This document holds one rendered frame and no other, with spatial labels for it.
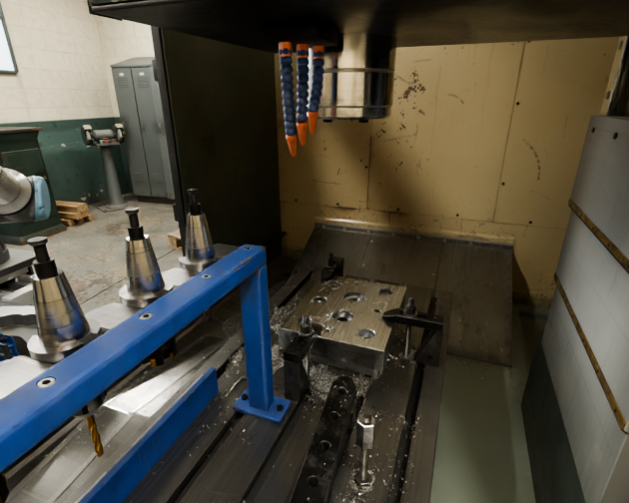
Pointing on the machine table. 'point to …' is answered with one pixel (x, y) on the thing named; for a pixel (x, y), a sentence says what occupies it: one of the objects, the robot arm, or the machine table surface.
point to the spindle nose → (357, 77)
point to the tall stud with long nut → (364, 447)
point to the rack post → (259, 352)
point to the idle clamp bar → (326, 445)
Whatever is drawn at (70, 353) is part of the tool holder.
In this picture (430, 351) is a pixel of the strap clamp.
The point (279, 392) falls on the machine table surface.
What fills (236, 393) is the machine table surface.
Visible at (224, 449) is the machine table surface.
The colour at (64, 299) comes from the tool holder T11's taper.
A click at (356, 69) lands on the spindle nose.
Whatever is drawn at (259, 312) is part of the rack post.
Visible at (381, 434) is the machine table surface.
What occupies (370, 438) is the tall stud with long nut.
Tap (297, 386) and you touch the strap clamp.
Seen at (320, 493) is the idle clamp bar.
